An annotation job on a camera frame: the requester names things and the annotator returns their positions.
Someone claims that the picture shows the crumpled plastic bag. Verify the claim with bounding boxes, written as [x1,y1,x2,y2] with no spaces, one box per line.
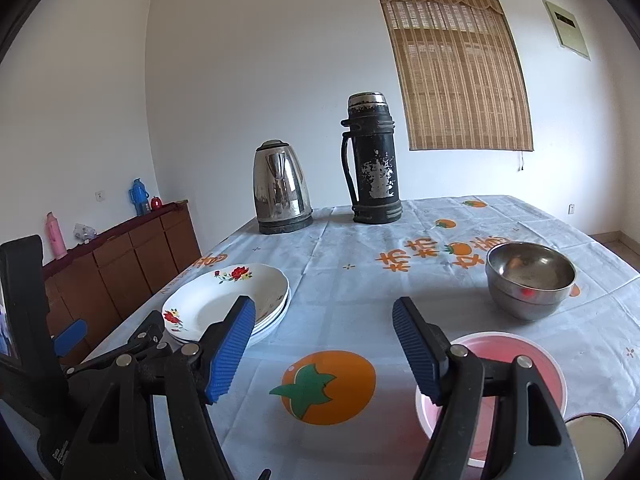
[73,223,98,244]

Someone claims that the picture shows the white enamel bowl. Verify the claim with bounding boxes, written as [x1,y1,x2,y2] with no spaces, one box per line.
[566,413,628,480]

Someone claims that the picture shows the black worn thermos flask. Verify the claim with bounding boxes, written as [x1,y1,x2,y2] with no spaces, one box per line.
[341,92,402,224]

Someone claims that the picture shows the wall electrical panel box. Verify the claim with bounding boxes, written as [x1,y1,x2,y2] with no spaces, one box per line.
[542,0,590,60]

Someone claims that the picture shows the white printed tablecloth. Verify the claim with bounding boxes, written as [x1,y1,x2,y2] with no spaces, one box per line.
[99,196,639,479]

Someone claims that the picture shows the red flower white plate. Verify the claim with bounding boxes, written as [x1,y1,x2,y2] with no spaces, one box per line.
[162,263,291,342]

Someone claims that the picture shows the pink plastic bowl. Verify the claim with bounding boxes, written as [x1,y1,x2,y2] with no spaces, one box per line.
[414,330,570,469]

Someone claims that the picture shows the stainless steel bowl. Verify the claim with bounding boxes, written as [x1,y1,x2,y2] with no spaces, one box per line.
[485,242,577,322]

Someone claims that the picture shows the blue thermos jug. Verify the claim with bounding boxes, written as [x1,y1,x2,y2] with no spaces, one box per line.
[129,178,151,217]

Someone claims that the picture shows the bamboo window blind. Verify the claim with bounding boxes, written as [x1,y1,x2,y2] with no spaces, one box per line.
[380,0,534,152]

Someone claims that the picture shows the brown wooden sideboard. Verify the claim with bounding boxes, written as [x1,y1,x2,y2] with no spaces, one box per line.
[42,200,201,365]

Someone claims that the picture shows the stainless steel electric kettle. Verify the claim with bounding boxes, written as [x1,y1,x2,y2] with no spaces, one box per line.
[253,139,314,235]

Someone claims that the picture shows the pink thermos bottle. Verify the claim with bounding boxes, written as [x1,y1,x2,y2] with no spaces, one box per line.
[44,211,67,259]

